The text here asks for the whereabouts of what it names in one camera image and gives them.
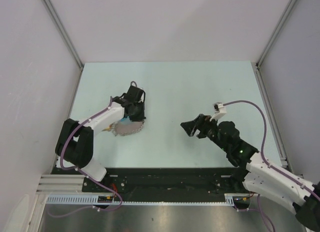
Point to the left aluminium frame post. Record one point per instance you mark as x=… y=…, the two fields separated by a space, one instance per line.
x=55 y=18

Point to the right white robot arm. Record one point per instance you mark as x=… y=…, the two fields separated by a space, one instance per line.
x=258 y=174

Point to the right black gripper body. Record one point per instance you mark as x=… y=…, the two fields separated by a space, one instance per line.
x=210 y=129

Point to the right aluminium frame post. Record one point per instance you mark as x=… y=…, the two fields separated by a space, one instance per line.
x=276 y=32

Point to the yellow red keys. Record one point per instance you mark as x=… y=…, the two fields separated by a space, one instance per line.
x=108 y=128

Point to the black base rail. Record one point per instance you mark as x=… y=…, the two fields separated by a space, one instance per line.
x=176 y=185

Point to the aluminium frame post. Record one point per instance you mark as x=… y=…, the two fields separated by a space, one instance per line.
x=55 y=18
x=276 y=32

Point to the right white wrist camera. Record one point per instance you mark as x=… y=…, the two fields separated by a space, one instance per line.
x=219 y=111

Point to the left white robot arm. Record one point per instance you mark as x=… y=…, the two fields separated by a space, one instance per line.
x=123 y=116

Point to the blue key cover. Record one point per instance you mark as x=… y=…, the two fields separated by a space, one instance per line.
x=125 y=121

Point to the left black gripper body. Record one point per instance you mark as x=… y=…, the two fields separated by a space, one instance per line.
x=138 y=114

